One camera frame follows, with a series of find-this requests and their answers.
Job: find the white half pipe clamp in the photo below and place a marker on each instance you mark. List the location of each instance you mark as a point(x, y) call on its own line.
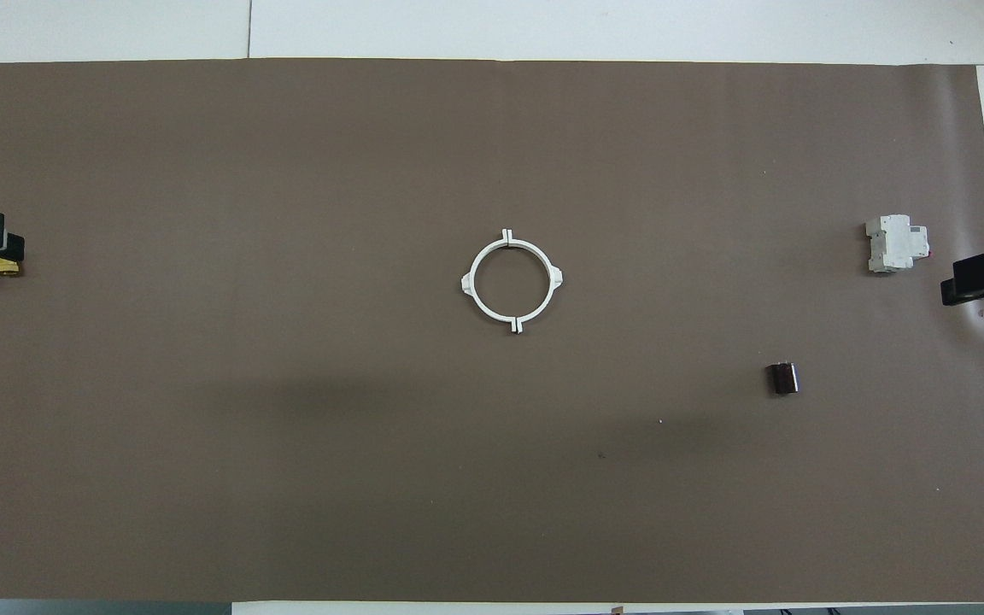
point(468, 280)
point(557, 277)

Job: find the small dark brown cylinder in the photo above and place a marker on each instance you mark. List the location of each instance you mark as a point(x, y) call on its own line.
point(783, 378)

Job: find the white circuit breaker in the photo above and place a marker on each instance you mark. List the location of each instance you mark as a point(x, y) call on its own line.
point(892, 243)

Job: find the brown table mat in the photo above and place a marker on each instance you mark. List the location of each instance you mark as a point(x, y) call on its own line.
point(492, 478)

